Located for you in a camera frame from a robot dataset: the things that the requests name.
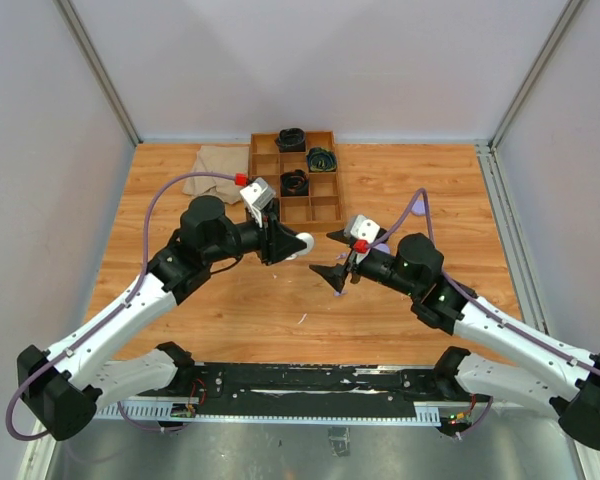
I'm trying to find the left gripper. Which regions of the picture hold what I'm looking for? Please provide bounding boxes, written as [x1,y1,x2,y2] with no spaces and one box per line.
[204,204,308,266]

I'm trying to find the wooden compartment tray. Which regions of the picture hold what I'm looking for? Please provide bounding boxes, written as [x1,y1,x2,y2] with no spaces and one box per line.
[249,128,344,232]

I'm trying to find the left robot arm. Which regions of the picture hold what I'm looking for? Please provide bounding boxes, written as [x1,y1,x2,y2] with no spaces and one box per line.
[12,195,314,441]

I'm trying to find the white earbud case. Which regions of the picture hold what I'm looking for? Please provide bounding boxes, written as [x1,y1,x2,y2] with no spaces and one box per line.
[296,232,315,256]

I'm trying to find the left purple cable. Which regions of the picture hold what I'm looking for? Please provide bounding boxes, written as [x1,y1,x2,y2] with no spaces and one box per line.
[5,172,249,441]

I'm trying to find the black orange rolled tie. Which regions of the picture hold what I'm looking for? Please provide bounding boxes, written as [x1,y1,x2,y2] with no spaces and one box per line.
[280,169,310,197]

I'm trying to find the beige folded cloth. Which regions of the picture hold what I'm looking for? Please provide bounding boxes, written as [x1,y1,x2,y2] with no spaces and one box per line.
[182,145,249,205]

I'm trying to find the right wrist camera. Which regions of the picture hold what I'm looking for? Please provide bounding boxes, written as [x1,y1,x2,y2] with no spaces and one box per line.
[343,214,381,244]

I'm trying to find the blue yellow rolled tie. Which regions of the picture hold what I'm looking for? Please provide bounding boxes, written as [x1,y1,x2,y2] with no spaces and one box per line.
[306,147,337,173]

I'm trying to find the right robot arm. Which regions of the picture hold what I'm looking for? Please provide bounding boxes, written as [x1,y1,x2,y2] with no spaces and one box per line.
[311,233,600,451]

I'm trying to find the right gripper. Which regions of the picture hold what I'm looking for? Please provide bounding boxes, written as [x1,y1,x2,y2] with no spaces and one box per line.
[310,228,420,297]

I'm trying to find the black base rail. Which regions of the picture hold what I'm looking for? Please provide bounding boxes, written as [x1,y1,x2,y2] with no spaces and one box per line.
[172,363,467,421]

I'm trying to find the black rolled tie top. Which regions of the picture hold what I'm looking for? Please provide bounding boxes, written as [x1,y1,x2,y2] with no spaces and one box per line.
[275,128,306,153]

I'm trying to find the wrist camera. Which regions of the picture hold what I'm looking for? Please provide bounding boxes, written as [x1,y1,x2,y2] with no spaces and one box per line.
[240,177,276,227]
[343,214,381,244]

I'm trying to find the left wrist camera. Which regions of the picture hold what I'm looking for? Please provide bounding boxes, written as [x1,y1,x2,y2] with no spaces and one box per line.
[240,177,276,227]

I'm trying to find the purple earbud case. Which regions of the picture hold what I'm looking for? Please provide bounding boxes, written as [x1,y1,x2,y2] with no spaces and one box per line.
[411,199,426,216]
[374,243,391,254]

